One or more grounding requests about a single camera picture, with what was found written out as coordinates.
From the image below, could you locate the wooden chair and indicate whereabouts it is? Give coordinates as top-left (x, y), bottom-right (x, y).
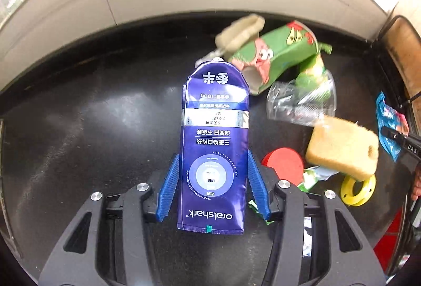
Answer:
top-left (378, 16), bottom-right (421, 138)

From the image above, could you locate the blue snack packet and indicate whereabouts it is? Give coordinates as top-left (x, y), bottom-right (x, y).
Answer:
top-left (375, 91), bottom-right (409, 163)

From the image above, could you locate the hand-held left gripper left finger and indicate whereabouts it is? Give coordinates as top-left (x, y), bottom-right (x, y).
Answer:
top-left (39, 153), bottom-right (181, 286)

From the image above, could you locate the red counter cabinet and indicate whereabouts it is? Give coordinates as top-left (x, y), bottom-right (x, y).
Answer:
top-left (373, 209), bottom-right (407, 272)

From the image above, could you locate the person's right hand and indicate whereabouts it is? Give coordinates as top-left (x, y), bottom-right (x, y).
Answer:
top-left (411, 164), bottom-right (421, 202)

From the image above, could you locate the red round lid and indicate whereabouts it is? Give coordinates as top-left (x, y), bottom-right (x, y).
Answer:
top-left (261, 147), bottom-right (305, 188)

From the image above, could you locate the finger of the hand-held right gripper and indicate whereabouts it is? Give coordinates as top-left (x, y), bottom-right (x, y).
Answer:
top-left (381, 126), bottom-right (410, 144)

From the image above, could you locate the green white wrapper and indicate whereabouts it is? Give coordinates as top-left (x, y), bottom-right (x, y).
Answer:
top-left (247, 165), bottom-right (339, 225)

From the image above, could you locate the blue toothpaste tube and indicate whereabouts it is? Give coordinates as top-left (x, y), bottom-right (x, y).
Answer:
top-left (177, 57), bottom-right (251, 236)

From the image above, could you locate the clear plastic cup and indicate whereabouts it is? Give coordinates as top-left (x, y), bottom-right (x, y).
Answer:
top-left (266, 69), bottom-right (338, 127)

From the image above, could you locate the yellow plastic ring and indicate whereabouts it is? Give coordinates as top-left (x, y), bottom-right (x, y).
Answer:
top-left (340, 173), bottom-right (376, 207)

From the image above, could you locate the green cartoon carton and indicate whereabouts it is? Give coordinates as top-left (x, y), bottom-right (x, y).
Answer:
top-left (227, 21), bottom-right (320, 96)

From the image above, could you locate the yellow sponge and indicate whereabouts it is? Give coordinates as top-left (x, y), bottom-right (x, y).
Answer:
top-left (305, 115), bottom-right (380, 182)

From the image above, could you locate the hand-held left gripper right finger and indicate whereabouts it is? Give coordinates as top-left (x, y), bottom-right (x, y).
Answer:
top-left (247, 151), bottom-right (385, 286)

